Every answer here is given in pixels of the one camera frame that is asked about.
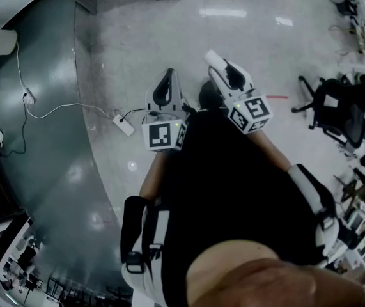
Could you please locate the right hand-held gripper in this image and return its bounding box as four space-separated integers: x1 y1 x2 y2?
208 59 273 136

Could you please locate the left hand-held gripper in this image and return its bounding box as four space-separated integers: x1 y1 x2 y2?
141 68 190 154

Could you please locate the person's right forearm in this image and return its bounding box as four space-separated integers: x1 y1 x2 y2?
251 129 294 173

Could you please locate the person's left forearm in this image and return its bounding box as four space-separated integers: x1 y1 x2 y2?
138 150 171 201

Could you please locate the person's black shoe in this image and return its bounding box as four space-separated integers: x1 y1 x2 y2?
197 79 225 109

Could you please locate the white power strip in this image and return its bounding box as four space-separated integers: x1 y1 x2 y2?
112 113 136 137

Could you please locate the person's black clothing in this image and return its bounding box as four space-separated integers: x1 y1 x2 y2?
155 106 334 270

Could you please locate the black office chair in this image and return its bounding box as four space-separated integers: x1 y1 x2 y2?
291 74 365 150

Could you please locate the white floor socket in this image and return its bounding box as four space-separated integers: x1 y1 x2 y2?
22 87 36 106

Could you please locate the white multi-socket strip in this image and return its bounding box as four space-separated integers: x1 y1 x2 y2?
353 23 365 56

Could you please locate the person's face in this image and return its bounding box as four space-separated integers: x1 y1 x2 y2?
185 237 365 307

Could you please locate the black power cable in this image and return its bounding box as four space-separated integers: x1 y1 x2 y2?
120 107 147 123

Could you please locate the white power cable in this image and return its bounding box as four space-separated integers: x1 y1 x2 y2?
15 41 120 120

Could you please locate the thin black cable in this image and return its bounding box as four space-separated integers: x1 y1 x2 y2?
0 100 28 158

